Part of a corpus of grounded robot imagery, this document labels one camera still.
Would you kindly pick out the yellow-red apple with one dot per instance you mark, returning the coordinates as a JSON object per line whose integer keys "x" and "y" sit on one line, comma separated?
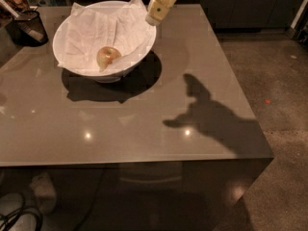
{"x": 106, "y": 55}

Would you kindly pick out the white paper liner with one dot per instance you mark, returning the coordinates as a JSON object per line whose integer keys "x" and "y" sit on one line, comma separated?
{"x": 93, "y": 32}

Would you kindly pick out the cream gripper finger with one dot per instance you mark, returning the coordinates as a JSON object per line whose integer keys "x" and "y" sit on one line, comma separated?
{"x": 157, "y": 11}

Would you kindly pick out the white bowl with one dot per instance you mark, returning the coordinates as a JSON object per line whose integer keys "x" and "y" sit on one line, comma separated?
{"x": 102, "y": 71}

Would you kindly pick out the black mesh pen cup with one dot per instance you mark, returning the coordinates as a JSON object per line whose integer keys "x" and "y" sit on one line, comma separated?
{"x": 27, "y": 30}

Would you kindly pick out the white object under table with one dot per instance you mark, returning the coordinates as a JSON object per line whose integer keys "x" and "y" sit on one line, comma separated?
{"x": 44, "y": 192}

